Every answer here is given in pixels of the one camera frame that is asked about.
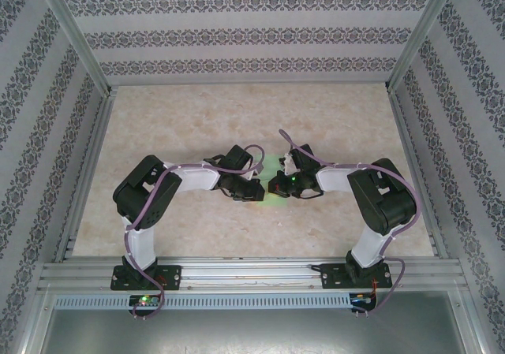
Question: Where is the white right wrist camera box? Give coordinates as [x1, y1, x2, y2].
[279, 152, 297, 177]

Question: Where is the aluminium lower frame strut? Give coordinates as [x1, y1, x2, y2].
[459, 286, 494, 354]
[17, 285, 54, 354]

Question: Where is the green paper sheet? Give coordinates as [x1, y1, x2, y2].
[252, 154, 292, 208]

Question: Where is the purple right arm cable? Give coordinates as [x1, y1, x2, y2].
[278, 128, 421, 318]

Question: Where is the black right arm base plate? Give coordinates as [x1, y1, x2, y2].
[321, 263, 392, 291]

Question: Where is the aluminium frame post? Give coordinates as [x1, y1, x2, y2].
[31, 0, 118, 99]
[385, 0, 462, 93]

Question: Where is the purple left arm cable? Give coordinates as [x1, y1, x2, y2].
[124, 143, 266, 320]

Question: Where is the grey metal sheet panel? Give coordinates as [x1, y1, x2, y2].
[39, 290, 482, 354]

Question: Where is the grey slotted cable duct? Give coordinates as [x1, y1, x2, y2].
[53, 293, 378, 310]

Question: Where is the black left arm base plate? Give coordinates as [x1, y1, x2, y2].
[111, 265, 182, 292]

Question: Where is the aluminium mounting rail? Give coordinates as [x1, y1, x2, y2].
[37, 257, 469, 292]

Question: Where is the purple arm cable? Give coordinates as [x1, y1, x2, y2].
[124, 143, 266, 320]
[278, 128, 421, 318]

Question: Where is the aluminium side rail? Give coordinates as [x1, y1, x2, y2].
[53, 88, 119, 263]
[386, 85, 451, 260]

